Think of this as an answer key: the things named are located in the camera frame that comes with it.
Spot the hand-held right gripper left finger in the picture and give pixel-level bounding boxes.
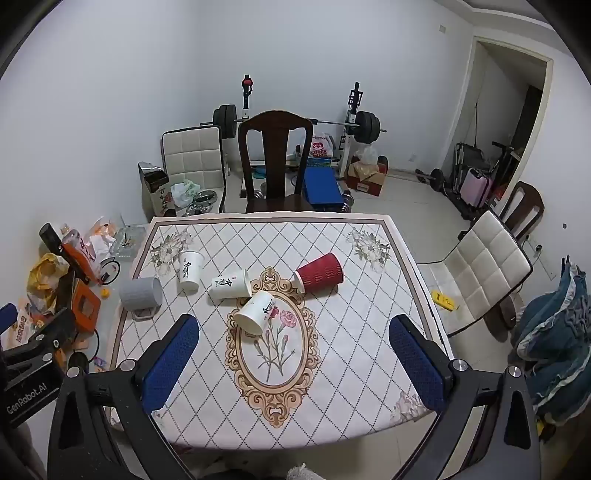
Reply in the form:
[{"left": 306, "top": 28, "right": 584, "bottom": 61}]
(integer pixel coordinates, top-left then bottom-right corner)
[{"left": 47, "top": 314, "right": 200, "bottom": 480}]

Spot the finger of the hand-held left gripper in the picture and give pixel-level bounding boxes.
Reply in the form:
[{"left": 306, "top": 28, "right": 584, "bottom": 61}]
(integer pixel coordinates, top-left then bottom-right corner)
[
  {"left": 0, "top": 302, "right": 20, "bottom": 344},
  {"left": 0, "top": 308, "right": 77, "bottom": 370}
]

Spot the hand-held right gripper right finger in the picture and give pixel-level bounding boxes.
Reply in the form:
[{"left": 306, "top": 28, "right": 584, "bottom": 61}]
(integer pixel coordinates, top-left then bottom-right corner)
[{"left": 389, "top": 315, "right": 542, "bottom": 480}]

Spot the grey mug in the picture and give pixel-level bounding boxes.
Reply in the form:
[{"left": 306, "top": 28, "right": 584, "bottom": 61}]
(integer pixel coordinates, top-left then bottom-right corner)
[{"left": 119, "top": 276, "right": 164, "bottom": 320}]

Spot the white paper cup flower print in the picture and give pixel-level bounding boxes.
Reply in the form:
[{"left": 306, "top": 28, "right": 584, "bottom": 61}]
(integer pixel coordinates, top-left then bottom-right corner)
[{"left": 233, "top": 290, "right": 278, "bottom": 337}]

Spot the white paper cup red mark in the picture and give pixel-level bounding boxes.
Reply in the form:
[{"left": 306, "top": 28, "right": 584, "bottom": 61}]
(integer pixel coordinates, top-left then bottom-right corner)
[{"left": 208, "top": 268, "right": 252, "bottom": 304}]

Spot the red ribbed paper cup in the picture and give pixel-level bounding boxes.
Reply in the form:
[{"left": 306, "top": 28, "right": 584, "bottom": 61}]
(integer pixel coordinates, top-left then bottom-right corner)
[{"left": 292, "top": 252, "right": 345, "bottom": 294}]

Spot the tall white paper cup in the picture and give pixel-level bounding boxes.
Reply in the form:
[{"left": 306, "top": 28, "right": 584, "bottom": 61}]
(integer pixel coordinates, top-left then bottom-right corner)
[{"left": 178, "top": 250, "right": 206, "bottom": 293}]

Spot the orange box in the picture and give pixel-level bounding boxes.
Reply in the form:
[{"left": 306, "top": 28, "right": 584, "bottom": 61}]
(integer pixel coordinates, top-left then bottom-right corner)
[{"left": 68, "top": 279, "right": 103, "bottom": 334}]

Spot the yellow plastic bag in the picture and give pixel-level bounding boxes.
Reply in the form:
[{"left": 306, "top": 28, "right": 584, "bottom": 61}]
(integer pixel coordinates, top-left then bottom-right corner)
[{"left": 26, "top": 252, "right": 71, "bottom": 309}]

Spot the floral diamond pattern tablecloth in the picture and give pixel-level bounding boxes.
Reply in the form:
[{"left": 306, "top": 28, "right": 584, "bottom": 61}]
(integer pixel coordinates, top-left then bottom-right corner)
[{"left": 105, "top": 212, "right": 456, "bottom": 450}]

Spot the orange and black tool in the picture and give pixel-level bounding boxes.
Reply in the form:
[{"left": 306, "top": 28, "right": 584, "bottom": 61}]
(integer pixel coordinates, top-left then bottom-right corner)
[{"left": 39, "top": 223, "right": 105, "bottom": 288}]

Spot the crumpled white paper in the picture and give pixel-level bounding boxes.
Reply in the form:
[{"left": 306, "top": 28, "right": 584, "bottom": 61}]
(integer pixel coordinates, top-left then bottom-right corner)
[{"left": 87, "top": 217, "right": 117, "bottom": 256}]

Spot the white padded chair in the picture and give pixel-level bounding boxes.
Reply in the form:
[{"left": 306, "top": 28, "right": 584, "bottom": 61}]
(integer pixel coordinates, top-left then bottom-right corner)
[
  {"left": 416, "top": 209, "right": 534, "bottom": 339},
  {"left": 160, "top": 126, "right": 228, "bottom": 216}
]

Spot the glass ashtray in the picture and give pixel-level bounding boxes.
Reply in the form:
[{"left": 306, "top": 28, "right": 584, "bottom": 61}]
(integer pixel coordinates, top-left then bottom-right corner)
[{"left": 110, "top": 225, "right": 145, "bottom": 257}]

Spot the pile of blue jeans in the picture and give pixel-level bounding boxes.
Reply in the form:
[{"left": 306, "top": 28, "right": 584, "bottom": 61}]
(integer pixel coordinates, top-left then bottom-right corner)
[{"left": 510, "top": 257, "right": 591, "bottom": 426}]

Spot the grey towel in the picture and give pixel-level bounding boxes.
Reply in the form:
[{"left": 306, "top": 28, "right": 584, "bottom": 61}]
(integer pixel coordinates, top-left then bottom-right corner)
[{"left": 286, "top": 462, "right": 325, "bottom": 480}]

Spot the dark printed carton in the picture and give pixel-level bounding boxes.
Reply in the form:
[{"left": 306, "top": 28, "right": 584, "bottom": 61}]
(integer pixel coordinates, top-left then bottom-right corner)
[{"left": 138, "top": 161, "right": 179, "bottom": 218}]

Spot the white and green plastic bag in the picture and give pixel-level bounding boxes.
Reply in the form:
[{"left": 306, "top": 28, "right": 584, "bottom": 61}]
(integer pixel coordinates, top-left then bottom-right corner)
[{"left": 170, "top": 181, "right": 202, "bottom": 208}]

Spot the pink suitcase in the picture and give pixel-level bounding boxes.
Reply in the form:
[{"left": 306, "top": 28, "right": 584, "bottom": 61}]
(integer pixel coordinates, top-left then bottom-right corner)
[{"left": 461, "top": 167, "right": 493, "bottom": 209}]

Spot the short black barbell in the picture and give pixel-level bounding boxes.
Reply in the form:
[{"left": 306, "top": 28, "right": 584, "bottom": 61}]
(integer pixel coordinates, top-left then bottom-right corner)
[{"left": 414, "top": 168, "right": 448, "bottom": 191}]

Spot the brown cardboard box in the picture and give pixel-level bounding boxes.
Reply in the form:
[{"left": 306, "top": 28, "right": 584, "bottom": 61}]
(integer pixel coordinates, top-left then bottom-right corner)
[{"left": 346, "top": 156, "right": 390, "bottom": 197}]

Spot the dark wooden chair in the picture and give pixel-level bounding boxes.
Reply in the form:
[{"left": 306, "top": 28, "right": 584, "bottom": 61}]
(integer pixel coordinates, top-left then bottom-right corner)
[
  {"left": 496, "top": 180, "right": 546, "bottom": 241},
  {"left": 237, "top": 110, "right": 317, "bottom": 214}
]

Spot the blue bench pad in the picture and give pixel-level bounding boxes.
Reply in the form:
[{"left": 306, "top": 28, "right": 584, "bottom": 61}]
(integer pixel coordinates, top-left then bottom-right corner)
[{"left": 302, "top": 166, "right": 345, "bottom": 212}]

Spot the black folded trolley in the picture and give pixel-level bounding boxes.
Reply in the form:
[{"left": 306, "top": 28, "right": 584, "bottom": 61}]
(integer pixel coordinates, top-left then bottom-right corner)
[{"left": 451, "top": 141, "right": 491, "bottom": 197}]

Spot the red and white plastic bag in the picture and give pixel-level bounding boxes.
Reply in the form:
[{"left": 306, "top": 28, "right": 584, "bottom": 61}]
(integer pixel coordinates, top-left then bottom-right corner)
[{"left": 305, "top": 132, "right": 334, "bottom": 160}]

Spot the barbell with black plates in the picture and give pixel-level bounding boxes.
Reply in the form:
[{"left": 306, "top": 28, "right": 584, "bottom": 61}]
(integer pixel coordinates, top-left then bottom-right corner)
[{"left": 200, "top": 104, "right": 387, "bottom": 142}]

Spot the black ring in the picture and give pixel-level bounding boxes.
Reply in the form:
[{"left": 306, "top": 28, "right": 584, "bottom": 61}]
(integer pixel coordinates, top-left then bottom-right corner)
[{"left": 99, "top": 258, "right": 122, "bottom": 283}]

